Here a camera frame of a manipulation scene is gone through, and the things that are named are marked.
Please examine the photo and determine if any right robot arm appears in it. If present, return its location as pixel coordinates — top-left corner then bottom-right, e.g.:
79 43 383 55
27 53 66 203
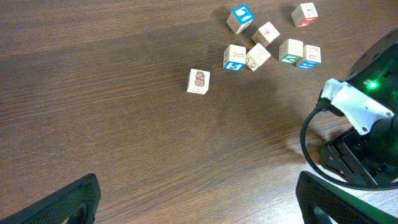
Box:
319 30 397 185

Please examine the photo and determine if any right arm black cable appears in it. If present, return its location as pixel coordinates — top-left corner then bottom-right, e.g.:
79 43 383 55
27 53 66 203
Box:
300 98 398 191

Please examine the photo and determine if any pineapple wooden block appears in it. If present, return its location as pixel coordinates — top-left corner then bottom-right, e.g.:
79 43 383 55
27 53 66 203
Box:
187 68 210 95

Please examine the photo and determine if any green Z wooden block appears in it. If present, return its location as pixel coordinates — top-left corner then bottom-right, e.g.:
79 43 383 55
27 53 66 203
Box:
279 39 303 64

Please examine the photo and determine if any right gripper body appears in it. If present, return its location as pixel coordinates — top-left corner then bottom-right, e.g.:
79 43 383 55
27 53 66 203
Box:
320 115 397 185

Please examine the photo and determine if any blue top wooden block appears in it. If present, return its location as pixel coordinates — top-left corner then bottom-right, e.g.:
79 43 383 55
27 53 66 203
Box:
227 4 255 34

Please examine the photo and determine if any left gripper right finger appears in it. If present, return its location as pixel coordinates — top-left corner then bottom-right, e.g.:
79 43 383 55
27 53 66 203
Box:
295 171 397 224

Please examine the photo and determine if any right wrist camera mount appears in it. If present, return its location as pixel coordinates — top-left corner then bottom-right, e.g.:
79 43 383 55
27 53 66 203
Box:
321 78 394 135

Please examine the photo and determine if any red A wooden block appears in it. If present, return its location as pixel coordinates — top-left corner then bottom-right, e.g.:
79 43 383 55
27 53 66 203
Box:
251 22 280 47

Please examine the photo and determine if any blue side wooden block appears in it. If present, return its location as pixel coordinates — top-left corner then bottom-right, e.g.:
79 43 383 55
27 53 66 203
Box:
246 43 271 72

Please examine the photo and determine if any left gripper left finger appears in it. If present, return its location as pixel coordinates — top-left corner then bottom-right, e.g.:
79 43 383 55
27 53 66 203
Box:
1 173 101 224

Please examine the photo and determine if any blue C wooden block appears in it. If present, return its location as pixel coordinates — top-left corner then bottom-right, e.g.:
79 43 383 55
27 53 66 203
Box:
295 45 322 70

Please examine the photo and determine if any blue five wooden block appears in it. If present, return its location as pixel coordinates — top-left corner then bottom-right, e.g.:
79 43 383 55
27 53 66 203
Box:
223 45 246 72

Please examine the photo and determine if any red bottom wooden block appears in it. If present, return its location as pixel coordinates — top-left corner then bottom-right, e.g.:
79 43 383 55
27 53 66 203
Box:
291 2 318 27

